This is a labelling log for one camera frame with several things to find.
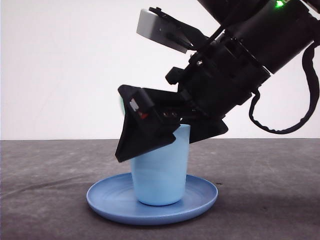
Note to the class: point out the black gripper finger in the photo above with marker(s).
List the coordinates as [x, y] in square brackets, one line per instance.
[203, 127]
[150, 120]

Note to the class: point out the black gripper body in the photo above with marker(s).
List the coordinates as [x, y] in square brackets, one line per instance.
[220, 77]

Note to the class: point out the light blue plastic cup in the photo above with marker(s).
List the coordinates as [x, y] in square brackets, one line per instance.
[159, 176]

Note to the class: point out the mint green spoon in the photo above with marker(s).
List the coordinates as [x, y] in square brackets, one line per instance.
[121, 104]

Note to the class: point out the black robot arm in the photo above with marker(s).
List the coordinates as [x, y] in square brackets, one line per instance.
[255, 39]

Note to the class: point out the blue plastic plate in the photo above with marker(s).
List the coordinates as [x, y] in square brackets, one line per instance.
[113, 198]

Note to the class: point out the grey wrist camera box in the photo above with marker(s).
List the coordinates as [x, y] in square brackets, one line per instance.
[155, 28]

